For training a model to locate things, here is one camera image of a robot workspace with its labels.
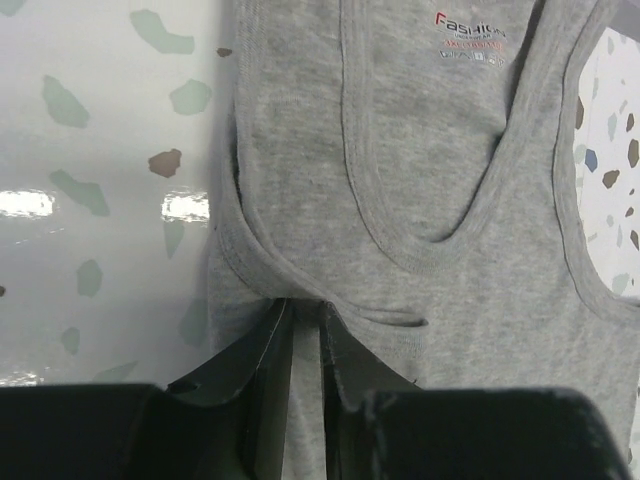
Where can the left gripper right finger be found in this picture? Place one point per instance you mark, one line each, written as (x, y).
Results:
(379, 425)

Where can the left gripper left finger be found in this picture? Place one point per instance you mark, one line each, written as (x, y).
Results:
(224, 420)

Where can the grey tank top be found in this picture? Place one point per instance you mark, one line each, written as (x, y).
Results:
(411, 162)

